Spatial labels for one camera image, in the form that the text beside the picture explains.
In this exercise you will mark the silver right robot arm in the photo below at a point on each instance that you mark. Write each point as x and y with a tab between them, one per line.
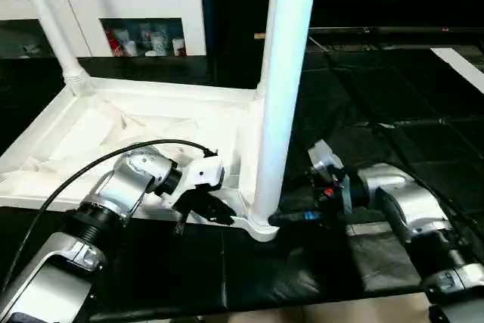
416	217

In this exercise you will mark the small tan label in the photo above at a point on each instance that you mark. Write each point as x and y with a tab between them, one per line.
259	36

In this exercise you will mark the black work mat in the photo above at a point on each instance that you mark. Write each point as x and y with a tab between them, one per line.
363	179

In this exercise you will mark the red bottle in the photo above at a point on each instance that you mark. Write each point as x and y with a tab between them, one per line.
116	41

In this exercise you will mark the white plastic table top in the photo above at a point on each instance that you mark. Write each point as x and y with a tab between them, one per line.
121	119

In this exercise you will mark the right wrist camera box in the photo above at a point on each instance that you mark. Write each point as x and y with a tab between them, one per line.
324	158

